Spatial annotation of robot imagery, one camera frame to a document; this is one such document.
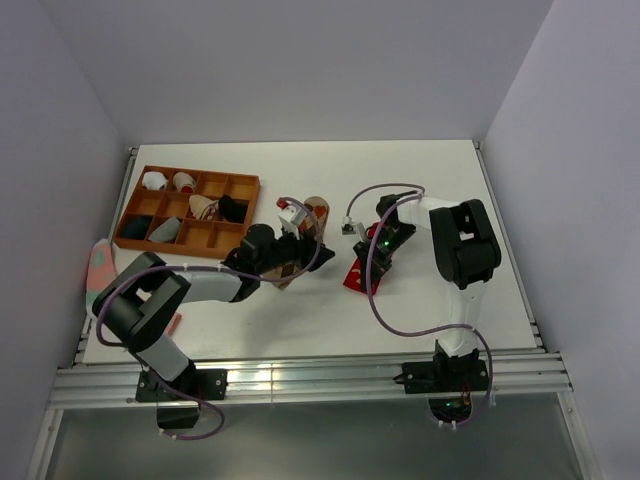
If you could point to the black rolled sock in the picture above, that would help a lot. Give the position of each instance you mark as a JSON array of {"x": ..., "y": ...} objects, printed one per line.
[{"x": 232, "y": 210}]

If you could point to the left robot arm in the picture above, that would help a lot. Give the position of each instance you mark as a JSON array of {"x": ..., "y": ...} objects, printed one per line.
[{"x": 135, "y": 309}]

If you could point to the beige red rolled sock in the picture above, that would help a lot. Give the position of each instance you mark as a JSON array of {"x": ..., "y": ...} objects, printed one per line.
[{"x": 184, "y": 182}]

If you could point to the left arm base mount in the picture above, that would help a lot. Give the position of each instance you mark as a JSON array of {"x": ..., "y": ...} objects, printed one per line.
[{"x": 183, "y": 402}]

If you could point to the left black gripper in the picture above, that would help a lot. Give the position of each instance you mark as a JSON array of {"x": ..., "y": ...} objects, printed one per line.
[{"x": 307, "y": 248}]

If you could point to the dark teal rolled sock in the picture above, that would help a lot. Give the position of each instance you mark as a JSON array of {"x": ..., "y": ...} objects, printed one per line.
[{"x": 137, "y": 228}]

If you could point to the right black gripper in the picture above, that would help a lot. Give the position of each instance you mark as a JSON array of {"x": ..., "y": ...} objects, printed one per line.
[{"x": 380, "y": 264}]

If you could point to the grey rolled sock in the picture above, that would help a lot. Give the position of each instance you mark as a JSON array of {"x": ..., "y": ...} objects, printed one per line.
[{"x": 166, "y": 232}]

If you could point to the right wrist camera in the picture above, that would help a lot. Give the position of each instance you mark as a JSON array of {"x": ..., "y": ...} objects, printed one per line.
[{"x": 350, "y": 227}]

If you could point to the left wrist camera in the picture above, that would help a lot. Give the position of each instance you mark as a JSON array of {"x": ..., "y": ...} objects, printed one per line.
[{"x": 291, "y": 215}]

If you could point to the brown argyle sock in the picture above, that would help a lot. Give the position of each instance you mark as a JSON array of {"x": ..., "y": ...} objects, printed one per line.
[{"x": 319, "y": 207}]

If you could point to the white rolled sock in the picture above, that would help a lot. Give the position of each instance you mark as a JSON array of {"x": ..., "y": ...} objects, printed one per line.
[{"x": 154, "y": 180}]

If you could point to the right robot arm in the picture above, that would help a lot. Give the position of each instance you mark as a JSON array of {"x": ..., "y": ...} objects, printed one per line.
[{"x": 466, "y": 254}]

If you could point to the pink patterned sock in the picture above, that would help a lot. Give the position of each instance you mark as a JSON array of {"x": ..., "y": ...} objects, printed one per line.
[{"x": 101, "y": 272}]

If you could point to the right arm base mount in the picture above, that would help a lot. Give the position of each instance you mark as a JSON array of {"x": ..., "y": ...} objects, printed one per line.
[{"x": 450, "y": 385}]

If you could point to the orange compartment tray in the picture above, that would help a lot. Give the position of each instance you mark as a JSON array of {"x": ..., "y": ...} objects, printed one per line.
[{"x": 199, "y": 238}]

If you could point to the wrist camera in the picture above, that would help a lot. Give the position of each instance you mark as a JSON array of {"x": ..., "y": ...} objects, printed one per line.
[
  {"x": 291, "y": 215},
  {"x": 350, "y": 227}
]

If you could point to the aluminium frame rail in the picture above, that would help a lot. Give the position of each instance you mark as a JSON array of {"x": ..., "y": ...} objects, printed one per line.
[{"x": 338, "y": 379}]

